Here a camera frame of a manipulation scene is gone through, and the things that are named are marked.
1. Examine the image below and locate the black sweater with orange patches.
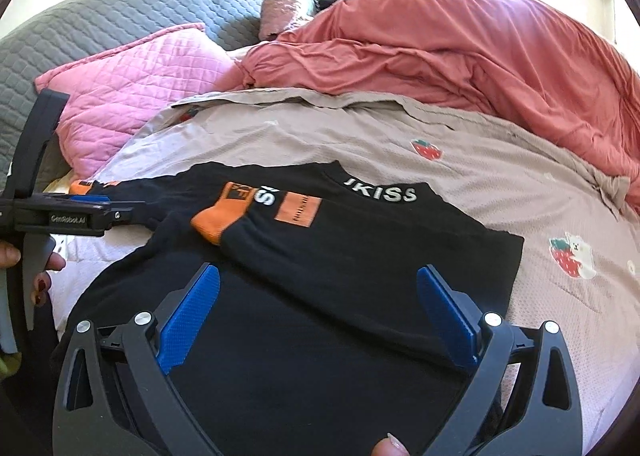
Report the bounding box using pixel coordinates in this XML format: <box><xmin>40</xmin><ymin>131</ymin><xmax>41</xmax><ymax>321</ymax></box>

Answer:
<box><xmin>50</xmin><ymin>161</ymin><xmax>525</xmax><ymax>456</ymax></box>

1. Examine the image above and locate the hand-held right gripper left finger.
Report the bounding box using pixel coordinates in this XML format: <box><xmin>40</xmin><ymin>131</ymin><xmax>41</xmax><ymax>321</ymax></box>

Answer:
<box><xmin>51</xmin><ymin>262</ymin><xmax>223</xmax><ymax>456</ymax></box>

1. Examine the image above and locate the person's right hand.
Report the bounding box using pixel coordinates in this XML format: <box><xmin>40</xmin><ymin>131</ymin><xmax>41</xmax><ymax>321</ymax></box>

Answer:
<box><xmin>370</xmin><ymin>433</ymin><xmax>423</xmax><ymax>456</ymax></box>

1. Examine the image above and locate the beige strawberry bear printed blanket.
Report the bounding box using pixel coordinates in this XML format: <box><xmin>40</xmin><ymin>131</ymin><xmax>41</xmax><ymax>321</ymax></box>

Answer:
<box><xmin>47</xmin><ymin>88</ymin><xmax>640</xmax><ymax>456</ymax></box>

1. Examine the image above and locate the person's left hand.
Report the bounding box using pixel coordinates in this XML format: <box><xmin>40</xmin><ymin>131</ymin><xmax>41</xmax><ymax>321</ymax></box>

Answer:
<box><xmin>0</xmin><ymin>242</ymin><xmax>67</xmax><ymax>307</ymax></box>

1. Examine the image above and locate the mauve sequin pillow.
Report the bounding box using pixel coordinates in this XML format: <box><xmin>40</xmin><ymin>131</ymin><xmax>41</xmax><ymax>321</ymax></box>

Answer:
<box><xmin>259</xmin><ymin>0</ymin><xmax>321</xmax><ymax>42</ymax></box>

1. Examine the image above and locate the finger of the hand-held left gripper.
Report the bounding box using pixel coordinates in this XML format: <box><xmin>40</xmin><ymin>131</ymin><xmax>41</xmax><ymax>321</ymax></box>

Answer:
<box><xmin>69</xmin><ymin>194</ymin><xmax>147</xmax><ymax>237</ymax></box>

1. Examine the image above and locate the pink quilted pillow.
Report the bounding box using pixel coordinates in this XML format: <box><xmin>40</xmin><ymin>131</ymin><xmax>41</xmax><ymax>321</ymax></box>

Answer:
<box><xmin>34</xmin><ymin>23</ymin><xmax>247</xmax><ymax>183</ymax></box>

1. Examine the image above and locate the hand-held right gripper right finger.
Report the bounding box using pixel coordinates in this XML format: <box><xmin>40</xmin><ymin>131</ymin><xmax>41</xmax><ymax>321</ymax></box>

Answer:
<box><xmin>416</xmin><ymin>265</ymin><xmax>586</xmax><ymax>456</ymax></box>

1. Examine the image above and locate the coral red duvet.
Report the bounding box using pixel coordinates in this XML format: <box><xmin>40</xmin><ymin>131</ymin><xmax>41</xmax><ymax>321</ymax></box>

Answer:
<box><xmin>215</xmin><ymin>0</ymin><xmax>640</xmax><ymax>217</ymax></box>

